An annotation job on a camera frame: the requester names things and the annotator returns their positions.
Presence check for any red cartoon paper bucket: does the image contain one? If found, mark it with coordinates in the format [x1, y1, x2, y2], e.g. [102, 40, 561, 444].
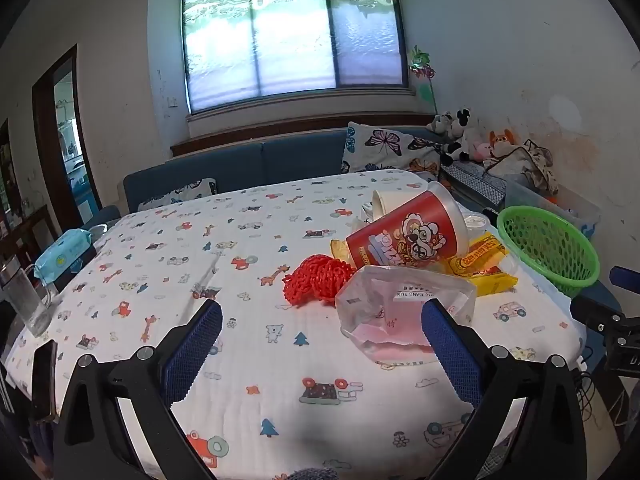
[345, 181, 473, 273]

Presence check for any person's left hand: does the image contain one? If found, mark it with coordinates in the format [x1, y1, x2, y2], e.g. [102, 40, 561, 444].
[285, 467, 342, 480]

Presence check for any colourful pinwheel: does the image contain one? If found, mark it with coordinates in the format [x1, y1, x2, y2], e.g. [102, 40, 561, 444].
[407, 46, 438, 113]

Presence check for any black and white cow plush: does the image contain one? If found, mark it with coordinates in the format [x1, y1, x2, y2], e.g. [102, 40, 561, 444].
[440, 107, 481, 165]

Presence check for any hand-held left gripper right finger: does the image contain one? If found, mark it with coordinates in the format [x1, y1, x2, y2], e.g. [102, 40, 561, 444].
[420, 298, 588, 480]

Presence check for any clear plastic bag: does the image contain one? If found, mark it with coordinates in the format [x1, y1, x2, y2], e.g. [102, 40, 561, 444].
[334, 264, 477, 367]

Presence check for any orange fox plush toy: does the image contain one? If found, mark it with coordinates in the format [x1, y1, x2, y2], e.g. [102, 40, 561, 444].
[487, 129, 518, 158]

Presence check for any blue sofa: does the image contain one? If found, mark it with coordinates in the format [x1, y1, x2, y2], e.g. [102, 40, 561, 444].
[80, 127, 451, 231]

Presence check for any wooden window ledge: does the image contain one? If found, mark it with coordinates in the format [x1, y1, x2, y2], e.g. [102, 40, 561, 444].
[170, 112, 436, 157]

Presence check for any grey dog plush toy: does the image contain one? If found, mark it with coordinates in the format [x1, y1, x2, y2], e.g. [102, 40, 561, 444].
[426, 112, 453, 135]

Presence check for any dark wooden door frame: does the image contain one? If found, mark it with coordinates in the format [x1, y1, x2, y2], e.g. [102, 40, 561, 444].
[31, 44, 103, 216]

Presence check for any large window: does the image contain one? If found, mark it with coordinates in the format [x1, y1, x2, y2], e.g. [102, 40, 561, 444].
[179, 0, 405, 115]

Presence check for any small butterfly print pillow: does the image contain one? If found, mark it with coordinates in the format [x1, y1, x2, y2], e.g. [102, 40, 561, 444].
[137, 177, 218, 212]

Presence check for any blue wet wipes packet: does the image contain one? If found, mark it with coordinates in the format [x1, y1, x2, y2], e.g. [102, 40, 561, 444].
[34, 228, 96, 286]

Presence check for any clear plastic storage box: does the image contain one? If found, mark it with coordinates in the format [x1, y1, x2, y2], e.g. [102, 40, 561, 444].
[505, 177, 601, 241]

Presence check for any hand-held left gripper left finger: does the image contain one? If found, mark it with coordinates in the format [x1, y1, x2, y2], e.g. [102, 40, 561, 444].
[52, 299, 224, 480]

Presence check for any yellow snack wrapper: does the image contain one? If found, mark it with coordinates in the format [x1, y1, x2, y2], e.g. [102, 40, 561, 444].
[445, 230, 521, 297]

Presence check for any dark wooden cabinet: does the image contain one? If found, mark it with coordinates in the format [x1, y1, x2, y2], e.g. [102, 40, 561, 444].
[0, 119, 63, 266]

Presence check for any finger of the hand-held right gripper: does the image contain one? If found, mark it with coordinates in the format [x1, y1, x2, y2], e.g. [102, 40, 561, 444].
[570, 294, 626, 333]
[609, 265, 640, 292]

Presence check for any clear glass mug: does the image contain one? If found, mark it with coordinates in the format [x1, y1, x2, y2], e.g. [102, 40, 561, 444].
[0, 255, 63, 338]

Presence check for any white paper cup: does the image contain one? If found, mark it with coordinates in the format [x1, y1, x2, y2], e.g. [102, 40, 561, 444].
[371, 189, 431, 223]

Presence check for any black phone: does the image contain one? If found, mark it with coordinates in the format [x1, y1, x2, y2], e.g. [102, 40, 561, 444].
[30, 339, 60, 422]

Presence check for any beige crumpled cloth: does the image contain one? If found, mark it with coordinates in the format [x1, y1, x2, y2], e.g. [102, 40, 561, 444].
[482, 140, 560, 195]

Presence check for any green plastic basket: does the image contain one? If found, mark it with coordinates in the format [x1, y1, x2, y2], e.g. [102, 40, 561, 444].
[496, 205, 601, 298]

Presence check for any large butterfly print pillow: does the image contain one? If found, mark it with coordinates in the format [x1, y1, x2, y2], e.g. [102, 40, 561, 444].
[341, 121, 443, 183]

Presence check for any red foam fruit net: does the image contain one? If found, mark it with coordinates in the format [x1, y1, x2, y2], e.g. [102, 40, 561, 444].
[281, 254, 356, 308]

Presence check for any clear jelly cup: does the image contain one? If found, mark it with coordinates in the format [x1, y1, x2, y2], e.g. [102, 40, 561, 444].
[462, 211, 493, 236]

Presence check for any striped cushion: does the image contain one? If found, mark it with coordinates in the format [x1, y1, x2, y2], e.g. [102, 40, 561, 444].
[439, 160, 508, 206]

